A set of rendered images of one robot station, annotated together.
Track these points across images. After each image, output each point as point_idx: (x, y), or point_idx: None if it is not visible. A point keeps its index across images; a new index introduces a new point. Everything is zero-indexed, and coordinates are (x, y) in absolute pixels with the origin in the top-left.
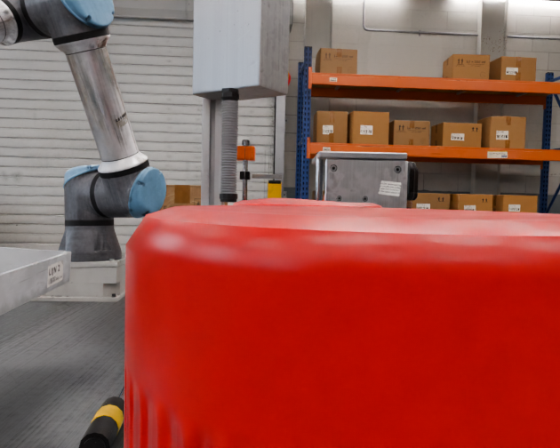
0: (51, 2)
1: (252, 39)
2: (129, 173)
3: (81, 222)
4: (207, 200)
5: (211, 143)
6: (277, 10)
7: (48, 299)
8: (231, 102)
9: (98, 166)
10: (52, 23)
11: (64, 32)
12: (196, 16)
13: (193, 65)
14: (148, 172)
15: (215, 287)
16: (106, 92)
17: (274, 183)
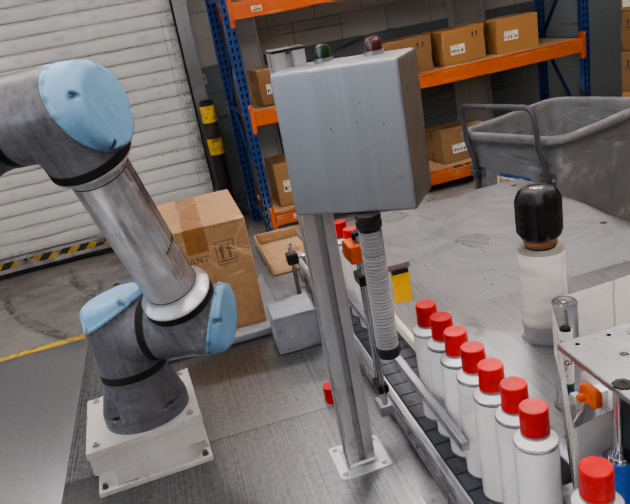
0: (47, 135)
1: (393, 145)
2: (198, 312)
3: (133, 378)
4: (334, 335)
5: (322, 260)
6: (412, 83)
7: (123, 488)
8: (376, 235)
9: (131, 297)
10: (54, 162)
11: (77, 171)
12: (280, 104)
13: (289, 174)
14: (221, 298)
15: None
16: (147, 223)
17: (399, 274)
